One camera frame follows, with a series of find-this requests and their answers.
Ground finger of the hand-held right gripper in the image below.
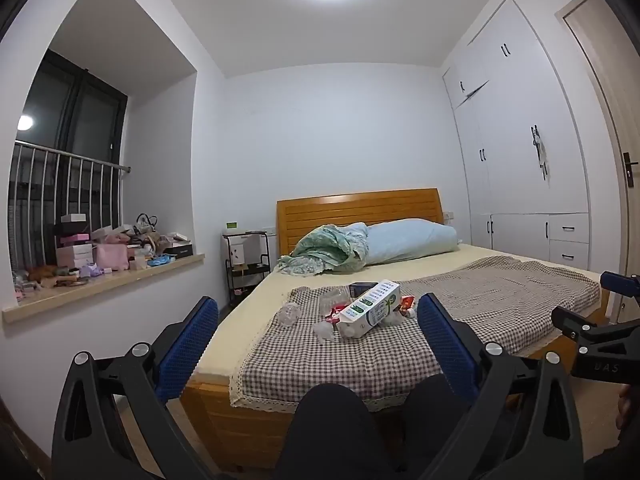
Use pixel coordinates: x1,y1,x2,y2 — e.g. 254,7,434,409
551,306,593,343
600,271,640,303

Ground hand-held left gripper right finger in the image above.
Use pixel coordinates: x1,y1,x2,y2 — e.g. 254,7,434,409
417,292,586,480

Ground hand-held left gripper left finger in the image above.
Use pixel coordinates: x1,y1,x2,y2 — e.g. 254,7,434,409
50,296,221,480

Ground white milk carton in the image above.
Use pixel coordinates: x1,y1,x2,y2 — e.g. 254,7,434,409
334,280,402,339

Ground person's right forearm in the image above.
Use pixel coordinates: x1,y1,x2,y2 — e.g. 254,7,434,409
584,435,640,480

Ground person's right hand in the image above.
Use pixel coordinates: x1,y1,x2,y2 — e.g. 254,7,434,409
617,384,640,432

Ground checked blanket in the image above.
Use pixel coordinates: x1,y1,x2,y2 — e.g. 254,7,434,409
229,255,601,413

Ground cream mattress sheet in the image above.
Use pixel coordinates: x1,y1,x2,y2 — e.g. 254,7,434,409
197,242,613,386

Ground person's right leg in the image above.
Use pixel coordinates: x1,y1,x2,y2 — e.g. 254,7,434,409
400,374,481,480

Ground person's leg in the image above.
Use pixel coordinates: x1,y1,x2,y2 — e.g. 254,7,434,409
272,383,402,480
400,374,481,480

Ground black shelf cart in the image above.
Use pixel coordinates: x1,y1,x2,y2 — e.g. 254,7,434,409
222,231,271,307

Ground light blue pillow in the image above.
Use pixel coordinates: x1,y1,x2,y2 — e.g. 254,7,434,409
366,218,459,265

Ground white box on cart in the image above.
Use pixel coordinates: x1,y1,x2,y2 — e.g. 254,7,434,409
227,234,262,266

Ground pink gift box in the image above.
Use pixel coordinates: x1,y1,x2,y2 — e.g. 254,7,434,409
95,243,129,271

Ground clear plastic cup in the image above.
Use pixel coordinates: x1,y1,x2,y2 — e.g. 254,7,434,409
320,287,351,311

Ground beige handbags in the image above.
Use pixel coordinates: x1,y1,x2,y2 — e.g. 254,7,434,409
120,214,168,250

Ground person's left leg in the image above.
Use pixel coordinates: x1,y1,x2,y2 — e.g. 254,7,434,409
272,383,402,480

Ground white gift box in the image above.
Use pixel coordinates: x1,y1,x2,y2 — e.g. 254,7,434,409
56,244,94,269

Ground hanging white cloth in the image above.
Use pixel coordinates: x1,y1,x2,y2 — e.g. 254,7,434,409
530,124,552,182

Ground green floral quilt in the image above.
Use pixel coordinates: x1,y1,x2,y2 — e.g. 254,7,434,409
277,222,371,277

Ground dark box with white lid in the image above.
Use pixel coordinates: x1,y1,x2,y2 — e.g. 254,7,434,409
59,214,90,247

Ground wooden door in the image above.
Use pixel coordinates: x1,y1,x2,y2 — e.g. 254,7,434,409
556,0,640,286

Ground white wardrobe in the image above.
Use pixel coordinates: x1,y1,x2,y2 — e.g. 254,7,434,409
442,0,592,267

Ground metal window railing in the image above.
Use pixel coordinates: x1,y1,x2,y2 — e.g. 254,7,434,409
7,140,132,281

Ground dark window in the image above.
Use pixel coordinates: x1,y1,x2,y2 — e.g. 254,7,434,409
7,49,129,286

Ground black door handle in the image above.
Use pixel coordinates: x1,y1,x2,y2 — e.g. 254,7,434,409
622,152,640,187

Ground wooden bed frame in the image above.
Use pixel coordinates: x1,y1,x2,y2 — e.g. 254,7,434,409
179,188,612,461

